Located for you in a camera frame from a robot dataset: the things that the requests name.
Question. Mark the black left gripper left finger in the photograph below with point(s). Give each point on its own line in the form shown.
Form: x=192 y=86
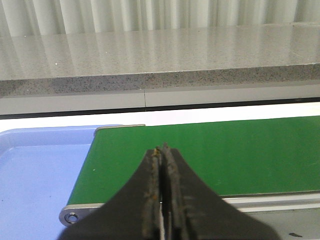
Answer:
x=133 y=213

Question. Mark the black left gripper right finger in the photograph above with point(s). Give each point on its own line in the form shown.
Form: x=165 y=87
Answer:
x=192 y=211

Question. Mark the white pleated curtain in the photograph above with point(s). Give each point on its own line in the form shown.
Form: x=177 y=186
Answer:
x=49 y=17

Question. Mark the green conveyor belt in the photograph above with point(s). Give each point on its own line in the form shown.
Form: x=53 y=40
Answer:
x=244 y=157

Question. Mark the grey stone counter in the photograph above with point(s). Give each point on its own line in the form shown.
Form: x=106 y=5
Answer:
x=67 y=74

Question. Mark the silver conveyor frame rail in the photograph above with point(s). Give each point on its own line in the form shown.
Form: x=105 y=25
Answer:
x=250 y=201

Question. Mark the blue plastic tray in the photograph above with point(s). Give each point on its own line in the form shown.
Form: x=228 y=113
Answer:
x=38 y=169

